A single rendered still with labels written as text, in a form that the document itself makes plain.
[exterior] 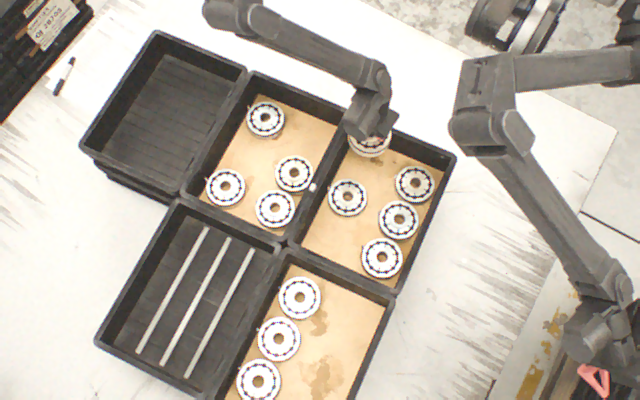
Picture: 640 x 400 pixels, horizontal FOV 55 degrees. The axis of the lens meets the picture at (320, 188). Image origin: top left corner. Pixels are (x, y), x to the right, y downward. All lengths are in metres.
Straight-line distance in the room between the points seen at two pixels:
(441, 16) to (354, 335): 1.79
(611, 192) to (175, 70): 1.81
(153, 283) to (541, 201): 1.01
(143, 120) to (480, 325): 1.08
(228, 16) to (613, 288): 0.75
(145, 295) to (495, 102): 1.05
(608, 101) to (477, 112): 2.08
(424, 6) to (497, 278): 1.57
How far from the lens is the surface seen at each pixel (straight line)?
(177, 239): 1.64
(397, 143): 1.64
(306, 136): 1.70
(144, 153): 1.74
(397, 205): 1.60
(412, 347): 1.69
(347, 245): 1.59
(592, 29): 3.12
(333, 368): 1.54
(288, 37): 1.05
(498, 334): 1.75
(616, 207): 2.76
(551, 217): 1.00
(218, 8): 0.97
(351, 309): 1.56
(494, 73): 0.89
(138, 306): 1.63
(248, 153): 1.69
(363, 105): 1.26
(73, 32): 2.74
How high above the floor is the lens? 2.37
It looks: 70 degrees down
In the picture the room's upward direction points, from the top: 1 degrees counter-clockwise
